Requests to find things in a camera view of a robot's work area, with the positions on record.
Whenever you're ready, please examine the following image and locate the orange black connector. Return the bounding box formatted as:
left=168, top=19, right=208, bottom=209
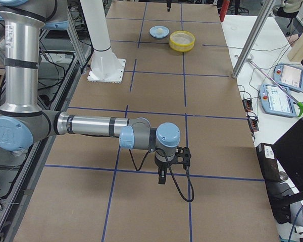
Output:
left=247, top=116, right=259, bottom=132
left=242, top=99, right=253, bottom=112

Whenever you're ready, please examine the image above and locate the blue teach pendant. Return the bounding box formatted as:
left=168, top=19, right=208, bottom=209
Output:
left=260, top=84, right=296, bottom=117
left=273, top=63, right=303, bottom=92

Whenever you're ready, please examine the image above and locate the aluminium frame post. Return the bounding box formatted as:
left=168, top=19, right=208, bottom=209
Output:
left=232, top=0, right=275, bottom=79

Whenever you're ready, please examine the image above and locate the black monitor with stand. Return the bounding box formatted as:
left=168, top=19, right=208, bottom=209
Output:
left=265, top=118, right=303, bottom=224

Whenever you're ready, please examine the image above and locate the metal reacher green handle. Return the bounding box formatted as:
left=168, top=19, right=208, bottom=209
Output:
left=246, top=55, right=303, bottom=117

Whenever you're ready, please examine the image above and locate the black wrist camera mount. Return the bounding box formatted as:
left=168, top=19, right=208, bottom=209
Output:
left=172, top=146, right=191, bottom=170

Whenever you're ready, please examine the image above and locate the white pedestal column base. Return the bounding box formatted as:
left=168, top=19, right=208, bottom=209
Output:
left=80, top=0, right=126, bottom=83

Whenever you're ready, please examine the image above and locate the black camera cable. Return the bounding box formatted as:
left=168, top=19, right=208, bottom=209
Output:
left=128, top=147, right=194, bottom=202

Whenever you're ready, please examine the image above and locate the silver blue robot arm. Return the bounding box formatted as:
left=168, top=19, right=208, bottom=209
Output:
left=0, top=1, right=183, bottom=184

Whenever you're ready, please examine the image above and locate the light blue plate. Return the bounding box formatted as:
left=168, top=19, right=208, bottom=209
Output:
left=149, top=26, right=170, bottom=39

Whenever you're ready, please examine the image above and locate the black computer box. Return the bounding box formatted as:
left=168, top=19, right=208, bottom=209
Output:
left=256, top=143, right=283, bottom=183

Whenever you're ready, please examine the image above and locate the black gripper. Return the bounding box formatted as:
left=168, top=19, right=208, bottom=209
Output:
left=155, top=158, right=168, bottom=185

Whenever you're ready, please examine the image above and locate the near blue teach pendant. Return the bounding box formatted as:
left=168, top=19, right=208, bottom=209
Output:
left=260, top=84, right=296, bottom=117

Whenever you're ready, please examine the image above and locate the orange black connector lower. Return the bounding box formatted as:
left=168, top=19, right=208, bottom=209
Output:
left=247, top=116, right=259, bottom=132

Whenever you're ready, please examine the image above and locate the orange black connector upper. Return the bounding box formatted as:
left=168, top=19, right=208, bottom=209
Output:
left=242, top=99, right=253, bottom=112

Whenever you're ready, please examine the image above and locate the red cylinder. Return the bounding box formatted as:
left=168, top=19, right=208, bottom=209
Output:
left=219, top=0, right=230, bottom=23

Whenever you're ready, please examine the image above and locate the far blue teach pendant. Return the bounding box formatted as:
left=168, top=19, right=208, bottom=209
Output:
left=273, top=63, right=303, bottom=92

